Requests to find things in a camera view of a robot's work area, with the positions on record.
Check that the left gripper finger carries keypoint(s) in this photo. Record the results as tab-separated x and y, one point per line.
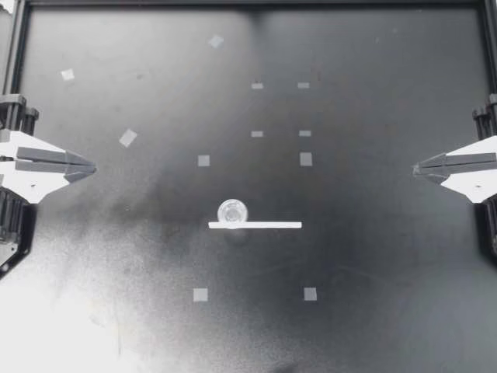
37	186
35	144

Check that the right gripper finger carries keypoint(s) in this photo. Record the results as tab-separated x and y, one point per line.
475	184
475	149

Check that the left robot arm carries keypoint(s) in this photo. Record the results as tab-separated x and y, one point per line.
15	233

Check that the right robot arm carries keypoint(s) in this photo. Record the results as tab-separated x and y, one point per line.
487	229

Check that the clear plastic cup with lid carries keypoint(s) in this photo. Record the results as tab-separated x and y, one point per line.
231	211

